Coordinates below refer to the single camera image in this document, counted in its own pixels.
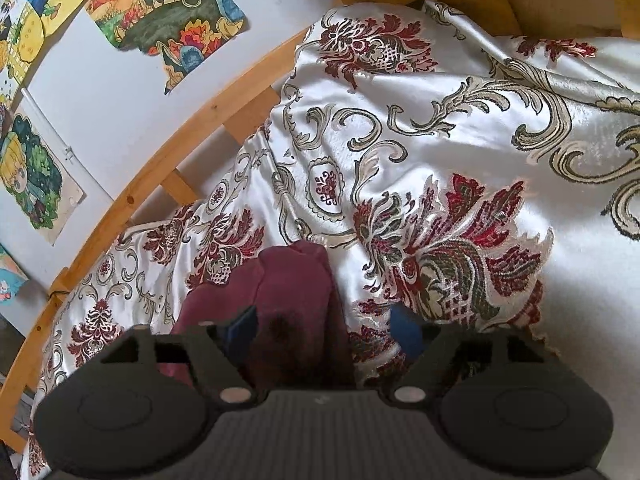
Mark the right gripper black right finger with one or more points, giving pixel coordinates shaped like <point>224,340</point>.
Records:
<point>500,398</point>

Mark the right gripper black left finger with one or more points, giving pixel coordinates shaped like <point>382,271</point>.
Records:
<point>145,405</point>

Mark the maroon small cloth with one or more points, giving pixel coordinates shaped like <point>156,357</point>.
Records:
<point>301,340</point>

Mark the small blue orange poster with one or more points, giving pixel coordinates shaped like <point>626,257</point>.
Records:
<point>12,277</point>

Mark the white floral satin bedspread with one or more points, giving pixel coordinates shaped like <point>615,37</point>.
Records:
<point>401,144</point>

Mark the green cartoon girl poster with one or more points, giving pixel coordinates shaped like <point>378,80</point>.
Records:
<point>40,184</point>

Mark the colourful torn landscape poster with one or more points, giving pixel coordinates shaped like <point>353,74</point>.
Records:
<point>183,33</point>

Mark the yellow and blue poster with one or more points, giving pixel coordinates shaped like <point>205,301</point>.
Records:
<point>25,26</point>

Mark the wooden bed frame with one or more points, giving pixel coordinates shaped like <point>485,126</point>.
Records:
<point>240,107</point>

